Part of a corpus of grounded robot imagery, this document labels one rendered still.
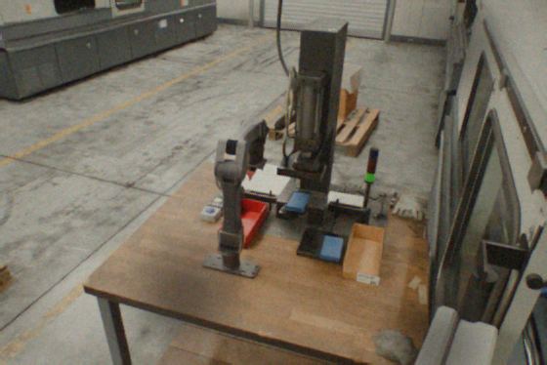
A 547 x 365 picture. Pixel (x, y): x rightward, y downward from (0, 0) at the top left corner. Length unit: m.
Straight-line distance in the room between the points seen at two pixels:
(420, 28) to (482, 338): 10.25
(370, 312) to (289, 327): 0.27
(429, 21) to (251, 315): 9.78
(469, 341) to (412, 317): 0.81
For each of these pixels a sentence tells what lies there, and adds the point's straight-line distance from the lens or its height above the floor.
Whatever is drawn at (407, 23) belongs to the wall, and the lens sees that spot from 10.76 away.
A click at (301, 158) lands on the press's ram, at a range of 1.65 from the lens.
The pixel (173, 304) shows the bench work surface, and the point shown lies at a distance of 1.43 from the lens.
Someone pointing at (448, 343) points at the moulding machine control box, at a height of 1.46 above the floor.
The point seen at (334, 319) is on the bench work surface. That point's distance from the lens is 1.39.
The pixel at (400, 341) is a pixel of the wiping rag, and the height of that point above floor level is 0.92.
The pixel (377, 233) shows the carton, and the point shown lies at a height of 0.94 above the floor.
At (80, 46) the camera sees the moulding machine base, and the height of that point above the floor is 0.52.
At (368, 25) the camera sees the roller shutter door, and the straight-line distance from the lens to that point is 10.82.
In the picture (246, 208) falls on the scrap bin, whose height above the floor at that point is 0.92.
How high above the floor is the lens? 1.91
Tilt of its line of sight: 30 degrees down
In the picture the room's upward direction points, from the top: 2 degrees clockwise
